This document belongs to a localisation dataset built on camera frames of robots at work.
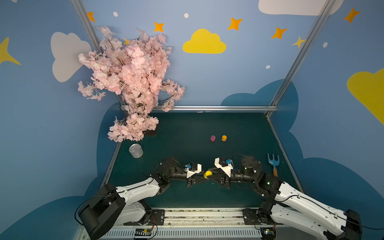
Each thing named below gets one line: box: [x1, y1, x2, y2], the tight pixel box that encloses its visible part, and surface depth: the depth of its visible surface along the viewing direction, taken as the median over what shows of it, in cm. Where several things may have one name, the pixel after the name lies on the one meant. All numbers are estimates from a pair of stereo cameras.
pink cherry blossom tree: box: [78, 26, 186, 143], surface depth 75 cm
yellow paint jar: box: [203, 170, 213, 180], surface depth 69 cm
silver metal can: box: [128, 143, 144, 159], surface depth 95 cm
